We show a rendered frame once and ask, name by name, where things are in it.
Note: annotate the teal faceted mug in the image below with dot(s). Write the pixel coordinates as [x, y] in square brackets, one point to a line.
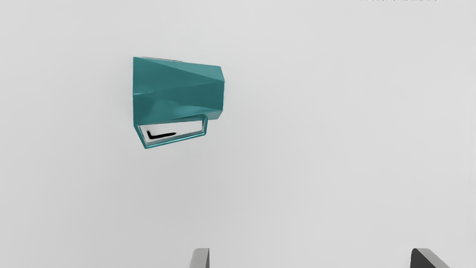
[174, 93]

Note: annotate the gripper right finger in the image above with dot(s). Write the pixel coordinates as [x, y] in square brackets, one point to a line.
[425, 259]

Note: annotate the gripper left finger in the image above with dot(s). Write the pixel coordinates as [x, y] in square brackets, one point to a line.
[200, 259]

